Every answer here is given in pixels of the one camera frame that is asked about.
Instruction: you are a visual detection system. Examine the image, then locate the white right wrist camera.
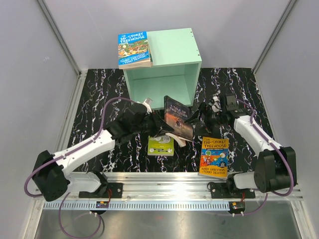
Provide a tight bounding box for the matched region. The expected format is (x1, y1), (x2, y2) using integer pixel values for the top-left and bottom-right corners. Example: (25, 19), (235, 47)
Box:
(209, 96), (221, 113)

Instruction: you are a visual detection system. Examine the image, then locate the lime green book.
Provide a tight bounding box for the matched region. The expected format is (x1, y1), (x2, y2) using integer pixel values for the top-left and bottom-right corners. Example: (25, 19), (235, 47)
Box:
(148, 135), (174, 156)

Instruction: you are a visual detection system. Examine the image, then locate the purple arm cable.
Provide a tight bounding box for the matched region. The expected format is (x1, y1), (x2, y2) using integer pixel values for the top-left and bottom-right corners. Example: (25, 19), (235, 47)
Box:
(24, 97), (140, 239)
(235, 98), (297, 197)

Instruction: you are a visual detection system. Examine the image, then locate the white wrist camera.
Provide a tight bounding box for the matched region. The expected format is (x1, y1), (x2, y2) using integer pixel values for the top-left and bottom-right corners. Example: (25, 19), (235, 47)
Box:
(137, 98), (153, 114)
(209, 96), (221, 113)

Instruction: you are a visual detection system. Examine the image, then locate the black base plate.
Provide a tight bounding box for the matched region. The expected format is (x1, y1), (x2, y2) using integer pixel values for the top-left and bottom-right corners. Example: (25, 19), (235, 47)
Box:
(78, 182), (124, 199)
(207, 182), (255, 199)

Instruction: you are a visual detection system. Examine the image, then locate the black marble pattern mat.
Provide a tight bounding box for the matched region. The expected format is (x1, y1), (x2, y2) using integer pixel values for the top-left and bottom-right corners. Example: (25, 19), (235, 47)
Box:
(68, 68), (273, 172)

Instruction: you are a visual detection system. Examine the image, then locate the blue 26-Storey Treehouse book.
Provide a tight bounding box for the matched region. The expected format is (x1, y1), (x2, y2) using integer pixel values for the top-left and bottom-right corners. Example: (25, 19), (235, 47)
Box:
(118, 31), (153, 70)

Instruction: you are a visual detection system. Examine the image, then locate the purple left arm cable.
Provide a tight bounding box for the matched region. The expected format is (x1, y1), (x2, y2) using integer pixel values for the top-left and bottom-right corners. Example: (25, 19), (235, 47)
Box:
(24, 97), (140, 239)

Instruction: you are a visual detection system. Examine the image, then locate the orange 130-Storey Treehouse book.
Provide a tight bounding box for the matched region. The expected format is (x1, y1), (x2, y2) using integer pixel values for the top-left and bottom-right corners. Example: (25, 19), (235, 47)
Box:
(199, 136), (229, 179)

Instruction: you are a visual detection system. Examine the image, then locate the mint green open box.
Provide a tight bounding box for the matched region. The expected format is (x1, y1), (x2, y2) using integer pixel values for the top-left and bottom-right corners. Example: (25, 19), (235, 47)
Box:
(124, 28), (202, 110)

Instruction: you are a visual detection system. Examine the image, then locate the green 104-Storey Treehouse book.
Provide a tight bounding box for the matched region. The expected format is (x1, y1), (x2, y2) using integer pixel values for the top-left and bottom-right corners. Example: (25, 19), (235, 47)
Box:
(146, 32), (154, 67)

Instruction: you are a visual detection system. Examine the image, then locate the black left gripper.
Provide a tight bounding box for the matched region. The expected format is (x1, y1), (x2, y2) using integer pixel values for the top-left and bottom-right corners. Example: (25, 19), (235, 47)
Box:
(132, 110), (174, 137)

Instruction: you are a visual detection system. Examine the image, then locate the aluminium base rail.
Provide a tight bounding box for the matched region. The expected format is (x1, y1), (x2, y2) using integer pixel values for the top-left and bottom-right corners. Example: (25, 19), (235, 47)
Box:
(33, 171), (304, 211)

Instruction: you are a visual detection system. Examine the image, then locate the dark Tale of Two Cities book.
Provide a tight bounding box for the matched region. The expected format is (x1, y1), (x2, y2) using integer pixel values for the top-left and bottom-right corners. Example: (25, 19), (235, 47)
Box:
(164, 96), (193, 147)

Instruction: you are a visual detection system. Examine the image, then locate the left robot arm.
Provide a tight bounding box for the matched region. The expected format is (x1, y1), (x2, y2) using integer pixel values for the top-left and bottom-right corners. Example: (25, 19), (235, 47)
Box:
(32, 103), (173, 202)

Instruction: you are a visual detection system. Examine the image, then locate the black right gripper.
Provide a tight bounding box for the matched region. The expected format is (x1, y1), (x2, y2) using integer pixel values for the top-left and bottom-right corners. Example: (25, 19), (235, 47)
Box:
(184, 102), (226, 137)

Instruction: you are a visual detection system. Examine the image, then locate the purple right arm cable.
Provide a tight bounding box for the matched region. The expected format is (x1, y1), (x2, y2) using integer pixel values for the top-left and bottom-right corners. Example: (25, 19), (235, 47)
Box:
(235, 98), (297, 197)

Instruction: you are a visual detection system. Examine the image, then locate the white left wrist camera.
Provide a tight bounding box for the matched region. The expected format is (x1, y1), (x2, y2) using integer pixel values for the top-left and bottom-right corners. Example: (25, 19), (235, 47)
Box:
(137, 98), (153, 114)

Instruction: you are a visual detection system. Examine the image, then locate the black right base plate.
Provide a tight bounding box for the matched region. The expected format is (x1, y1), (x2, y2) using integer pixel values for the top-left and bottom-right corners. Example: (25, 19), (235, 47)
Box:
(207, 182), (255, 199)

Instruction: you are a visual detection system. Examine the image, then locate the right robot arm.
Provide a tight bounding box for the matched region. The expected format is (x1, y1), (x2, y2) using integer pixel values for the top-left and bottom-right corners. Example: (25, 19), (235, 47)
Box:
(186, 94), (297, 198)

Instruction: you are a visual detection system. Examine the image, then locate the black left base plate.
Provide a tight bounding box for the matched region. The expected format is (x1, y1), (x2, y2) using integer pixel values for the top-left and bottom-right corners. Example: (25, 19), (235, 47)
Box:
(78, 182), (124, 199)

